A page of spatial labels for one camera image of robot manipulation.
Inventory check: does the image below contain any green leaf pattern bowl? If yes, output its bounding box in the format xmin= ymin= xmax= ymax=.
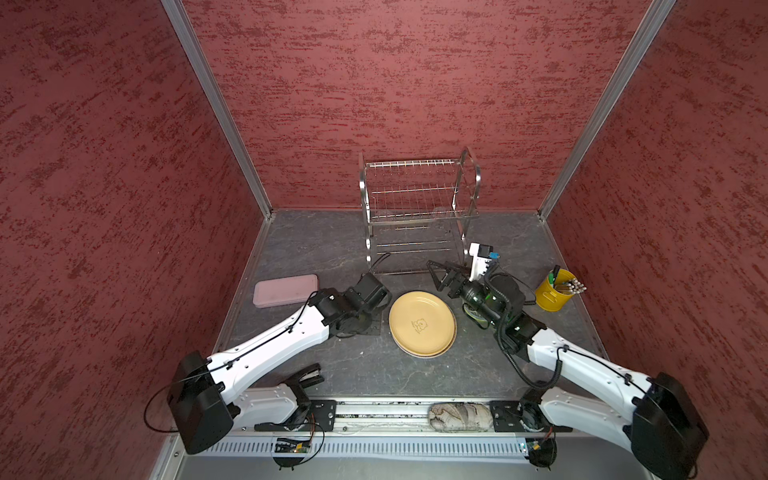
xmin=462 ymin=303 xmax=489 ymax=330

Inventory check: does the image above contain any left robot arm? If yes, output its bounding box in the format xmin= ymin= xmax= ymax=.
xmin=166 ymin=273 xmax=391 ymax=455

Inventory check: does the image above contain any chrome two-tier dish rack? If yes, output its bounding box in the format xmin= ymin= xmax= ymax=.
xmin=359 ymin=147 xmax=482 ymax=275

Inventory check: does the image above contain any grey marbled stone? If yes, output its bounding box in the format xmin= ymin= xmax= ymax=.
xmin=427 ymin=402 xmax=493 ymax=433

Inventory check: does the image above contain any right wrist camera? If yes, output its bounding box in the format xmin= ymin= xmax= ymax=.
xmin=468 ymin=243 xmax=499 ymax=281

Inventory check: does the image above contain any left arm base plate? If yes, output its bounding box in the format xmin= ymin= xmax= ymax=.
xmin=254 ymin=399 xmax=338 ymax=433

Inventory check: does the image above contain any yellow bear plate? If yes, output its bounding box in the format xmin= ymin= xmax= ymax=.
xmin=388 ymin=291 xmax=458 ymax=358

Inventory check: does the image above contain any aluminium front rail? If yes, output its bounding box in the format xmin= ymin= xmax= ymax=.
xmin=170 ymin=395 xmax=655 ymax=439

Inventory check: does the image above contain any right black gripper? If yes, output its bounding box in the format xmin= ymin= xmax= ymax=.
xmin=427 ymin=261 xmax=503 ymax=327

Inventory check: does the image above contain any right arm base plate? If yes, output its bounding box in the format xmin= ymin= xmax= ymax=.
xmin=489 ymin=400 xmax=573 ymax=434

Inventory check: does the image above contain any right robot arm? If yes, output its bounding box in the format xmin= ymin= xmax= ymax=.
xmin=427 ymin=261 xmax=709 ymax=479

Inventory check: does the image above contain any yellow pencil cup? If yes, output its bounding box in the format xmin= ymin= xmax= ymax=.
xmin=535 ymin=265 xmax=587 ymax=312

